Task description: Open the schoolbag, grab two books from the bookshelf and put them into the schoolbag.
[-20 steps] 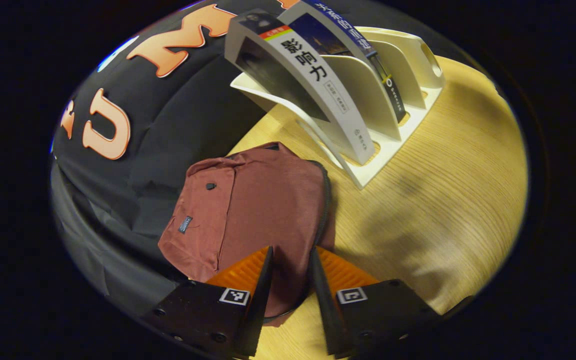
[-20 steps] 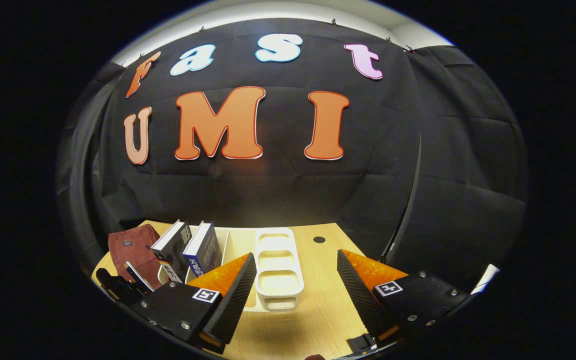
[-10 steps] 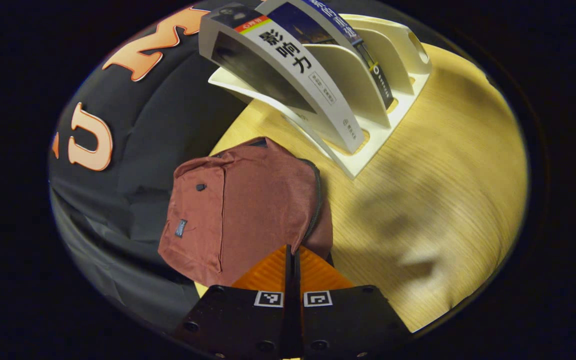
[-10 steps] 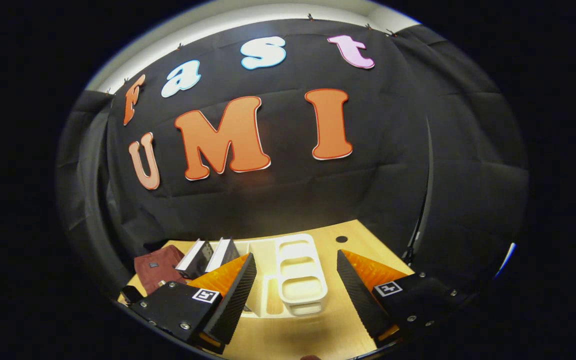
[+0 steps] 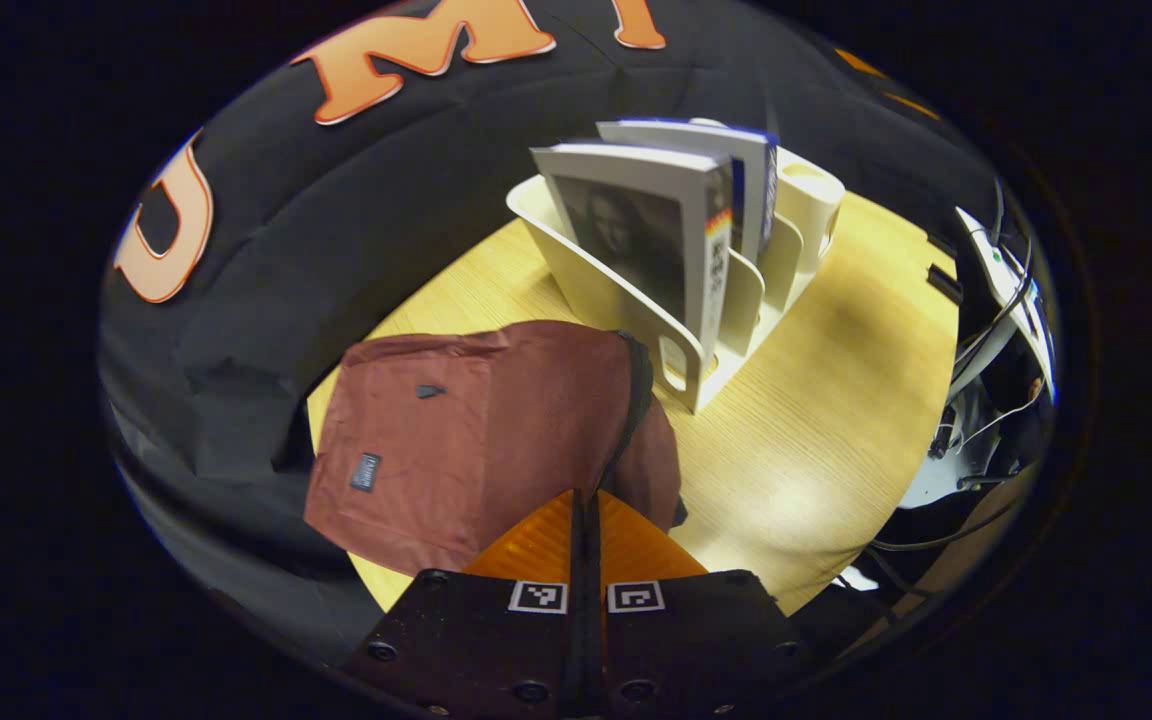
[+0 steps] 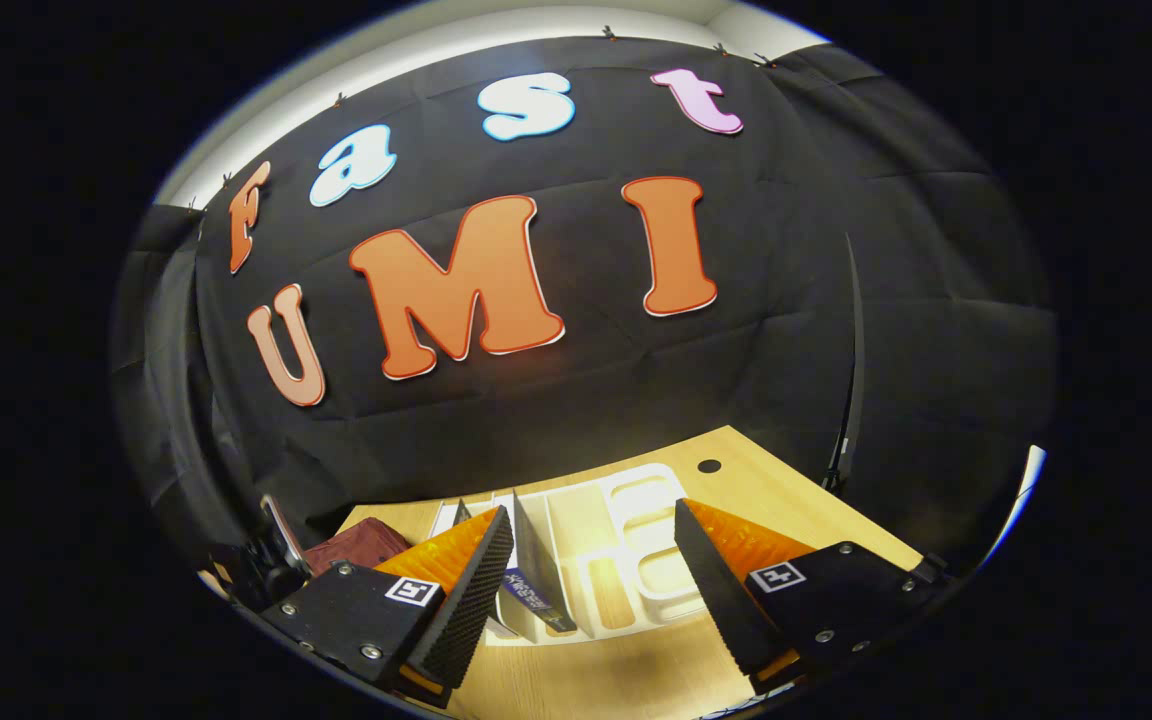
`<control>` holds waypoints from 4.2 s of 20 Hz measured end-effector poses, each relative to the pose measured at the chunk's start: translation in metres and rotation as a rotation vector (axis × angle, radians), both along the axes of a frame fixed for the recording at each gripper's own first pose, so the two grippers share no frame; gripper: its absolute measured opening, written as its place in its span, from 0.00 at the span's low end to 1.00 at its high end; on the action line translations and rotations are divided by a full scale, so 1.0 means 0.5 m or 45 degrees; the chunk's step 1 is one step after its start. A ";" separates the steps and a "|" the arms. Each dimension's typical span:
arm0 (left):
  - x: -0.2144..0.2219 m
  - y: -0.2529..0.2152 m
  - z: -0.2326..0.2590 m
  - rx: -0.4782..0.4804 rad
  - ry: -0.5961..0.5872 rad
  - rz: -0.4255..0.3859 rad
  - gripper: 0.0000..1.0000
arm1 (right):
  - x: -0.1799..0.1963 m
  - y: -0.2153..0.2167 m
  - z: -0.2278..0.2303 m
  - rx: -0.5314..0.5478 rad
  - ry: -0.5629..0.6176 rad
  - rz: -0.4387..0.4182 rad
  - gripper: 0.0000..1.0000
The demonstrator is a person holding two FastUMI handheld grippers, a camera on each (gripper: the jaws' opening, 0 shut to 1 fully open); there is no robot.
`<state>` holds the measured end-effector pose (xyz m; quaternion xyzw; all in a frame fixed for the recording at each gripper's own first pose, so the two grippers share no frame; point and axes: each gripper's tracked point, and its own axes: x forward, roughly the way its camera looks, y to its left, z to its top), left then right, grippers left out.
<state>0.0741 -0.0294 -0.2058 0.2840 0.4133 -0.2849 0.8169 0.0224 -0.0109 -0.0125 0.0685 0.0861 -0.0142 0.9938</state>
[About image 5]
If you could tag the blue cover book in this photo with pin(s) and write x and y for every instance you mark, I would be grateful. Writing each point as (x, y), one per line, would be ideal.
(751, 190)

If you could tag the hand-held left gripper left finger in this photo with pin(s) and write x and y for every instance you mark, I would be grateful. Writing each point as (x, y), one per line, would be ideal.
(476, 650)

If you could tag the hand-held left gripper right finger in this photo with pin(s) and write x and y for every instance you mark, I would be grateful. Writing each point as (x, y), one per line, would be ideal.
(696, 650)

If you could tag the maroon schoolbag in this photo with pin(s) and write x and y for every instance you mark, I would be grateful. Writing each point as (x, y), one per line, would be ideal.
(476, 440)

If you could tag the black backdrop cloth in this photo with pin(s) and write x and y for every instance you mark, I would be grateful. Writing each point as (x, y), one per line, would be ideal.
(336, 220)

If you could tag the grey portrait cover book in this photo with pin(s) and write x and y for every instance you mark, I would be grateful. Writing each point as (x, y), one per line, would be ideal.
(636, 230)

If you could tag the white device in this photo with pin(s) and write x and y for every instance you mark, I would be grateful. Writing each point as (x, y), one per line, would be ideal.
(996, 265)

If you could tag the white plastic bookshelf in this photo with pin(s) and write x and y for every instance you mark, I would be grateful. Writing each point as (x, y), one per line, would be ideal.
(596, 290)

